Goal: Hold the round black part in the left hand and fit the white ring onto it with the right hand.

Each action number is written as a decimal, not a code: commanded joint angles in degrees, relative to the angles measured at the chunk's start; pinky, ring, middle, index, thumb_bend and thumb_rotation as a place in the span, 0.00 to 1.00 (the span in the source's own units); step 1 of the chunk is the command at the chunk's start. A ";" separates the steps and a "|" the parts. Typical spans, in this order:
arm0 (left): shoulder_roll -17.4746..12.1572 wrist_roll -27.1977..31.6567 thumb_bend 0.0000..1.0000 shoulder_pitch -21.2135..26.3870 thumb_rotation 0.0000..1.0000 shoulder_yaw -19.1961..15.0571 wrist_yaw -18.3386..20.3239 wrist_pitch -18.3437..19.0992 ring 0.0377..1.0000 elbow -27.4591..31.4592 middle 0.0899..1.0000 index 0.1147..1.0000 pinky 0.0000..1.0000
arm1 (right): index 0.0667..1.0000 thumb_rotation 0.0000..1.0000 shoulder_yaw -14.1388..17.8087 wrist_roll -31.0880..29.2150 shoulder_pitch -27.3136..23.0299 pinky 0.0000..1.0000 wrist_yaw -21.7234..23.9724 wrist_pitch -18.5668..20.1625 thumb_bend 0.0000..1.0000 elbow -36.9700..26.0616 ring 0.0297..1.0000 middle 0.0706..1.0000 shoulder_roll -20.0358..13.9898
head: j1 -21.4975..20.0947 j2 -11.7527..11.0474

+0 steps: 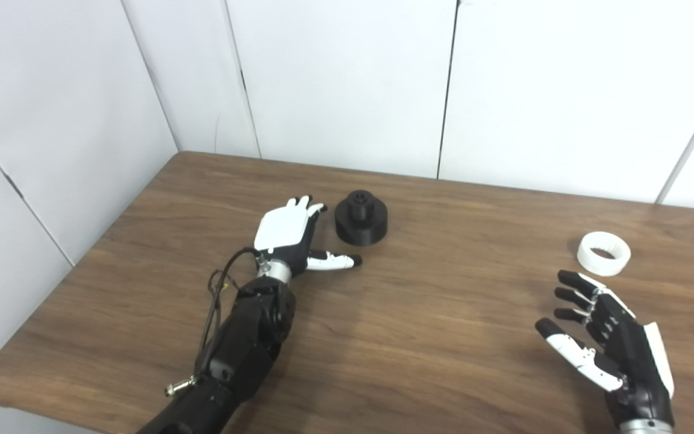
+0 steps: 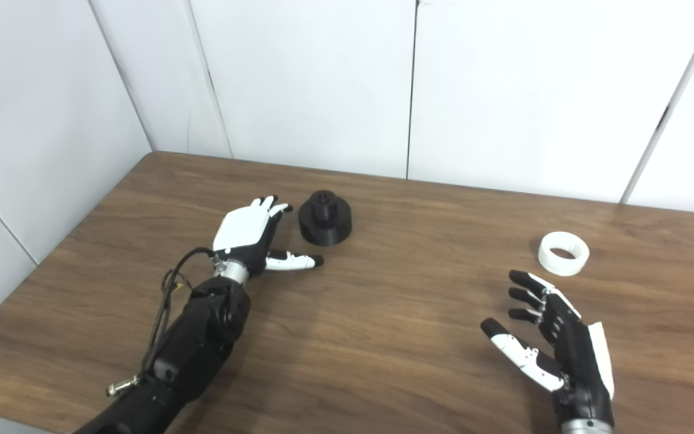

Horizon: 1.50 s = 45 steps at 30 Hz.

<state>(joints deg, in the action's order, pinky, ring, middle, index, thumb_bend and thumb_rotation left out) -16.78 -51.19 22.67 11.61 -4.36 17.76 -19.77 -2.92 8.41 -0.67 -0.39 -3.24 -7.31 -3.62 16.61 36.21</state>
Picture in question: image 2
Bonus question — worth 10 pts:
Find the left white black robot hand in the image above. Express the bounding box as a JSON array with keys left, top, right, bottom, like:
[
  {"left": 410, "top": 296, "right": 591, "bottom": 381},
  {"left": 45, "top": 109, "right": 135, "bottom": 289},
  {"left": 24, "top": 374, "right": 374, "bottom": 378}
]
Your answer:
[{"left": 212, "top": 195, "right": 325, "bottom": 281}]

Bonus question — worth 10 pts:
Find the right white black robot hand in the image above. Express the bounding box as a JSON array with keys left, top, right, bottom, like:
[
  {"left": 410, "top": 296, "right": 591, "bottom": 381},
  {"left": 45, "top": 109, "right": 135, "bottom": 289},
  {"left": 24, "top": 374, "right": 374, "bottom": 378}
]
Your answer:
[{"left": 481, "top": 270, "right": 616, "bottom": 426}]

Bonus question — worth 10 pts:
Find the round black stepped part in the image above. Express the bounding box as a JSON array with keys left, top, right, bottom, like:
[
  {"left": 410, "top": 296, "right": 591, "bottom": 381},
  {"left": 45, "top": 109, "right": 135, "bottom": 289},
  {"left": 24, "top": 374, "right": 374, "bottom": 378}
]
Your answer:
[{"left": 298, "top": 190, "right": 352, "bottom": 247}]

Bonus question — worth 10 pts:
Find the white toothed ring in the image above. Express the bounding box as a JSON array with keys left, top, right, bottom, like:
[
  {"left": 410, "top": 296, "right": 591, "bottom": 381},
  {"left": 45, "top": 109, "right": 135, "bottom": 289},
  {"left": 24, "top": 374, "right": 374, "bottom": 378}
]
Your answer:
[{"left": 538, "top": 231, "right": 590, "bottom": 277}]

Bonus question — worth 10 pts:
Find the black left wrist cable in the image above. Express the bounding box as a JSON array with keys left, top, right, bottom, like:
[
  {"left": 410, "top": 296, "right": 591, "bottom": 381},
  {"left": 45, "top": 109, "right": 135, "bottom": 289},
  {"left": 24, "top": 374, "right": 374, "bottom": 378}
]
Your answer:
[{"left": 106, "top": 246, "right": 216, "bottom": 397}]

